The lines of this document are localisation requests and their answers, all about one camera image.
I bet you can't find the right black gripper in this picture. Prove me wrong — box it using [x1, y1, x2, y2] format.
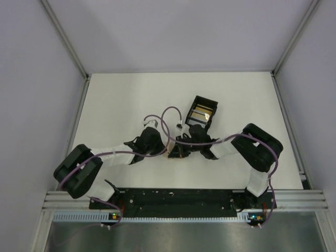
[169, 135, 203, 159]

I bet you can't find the beige card stack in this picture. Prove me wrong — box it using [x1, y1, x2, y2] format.
[168, 145, 184, 159]

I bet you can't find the black card holder box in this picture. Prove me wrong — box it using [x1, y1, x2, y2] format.
[185, 96, 218, 131]

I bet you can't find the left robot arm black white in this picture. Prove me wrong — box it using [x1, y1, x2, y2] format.
[54, 127, 166, 208]

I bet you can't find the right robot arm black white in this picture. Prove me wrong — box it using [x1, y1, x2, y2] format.
[168, 123, 284, 210]

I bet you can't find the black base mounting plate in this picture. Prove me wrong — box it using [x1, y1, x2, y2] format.
[89, 187, 278, 217]

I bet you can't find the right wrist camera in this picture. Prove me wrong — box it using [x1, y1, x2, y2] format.
[176, 123, 189, 132]

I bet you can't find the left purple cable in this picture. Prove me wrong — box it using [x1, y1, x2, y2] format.
[58, 114, 171, 229]

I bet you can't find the purple cable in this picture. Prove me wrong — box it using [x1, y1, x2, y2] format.
[58, 114, 171, 229]
[161, 106, 279, 228]

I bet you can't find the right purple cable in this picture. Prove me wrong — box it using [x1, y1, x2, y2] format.
[161, 106, 279, 228]

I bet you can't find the grey slotted cable duct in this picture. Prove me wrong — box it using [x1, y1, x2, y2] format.
[53, 212, 261, 223]

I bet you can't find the aluminium frame rail front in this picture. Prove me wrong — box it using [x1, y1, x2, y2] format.
[43, 190, 329, 212]

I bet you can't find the left aluminium corner post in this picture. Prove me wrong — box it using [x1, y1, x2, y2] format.
[39, 0, 91, 79]

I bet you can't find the aluminium corner post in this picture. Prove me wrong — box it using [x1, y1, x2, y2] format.
[39, 0, 91, 79]
[271, 0, 326, 76]

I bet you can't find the right aluminium corner post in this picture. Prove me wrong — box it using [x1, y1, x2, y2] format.
[271, 0, 326, 76]

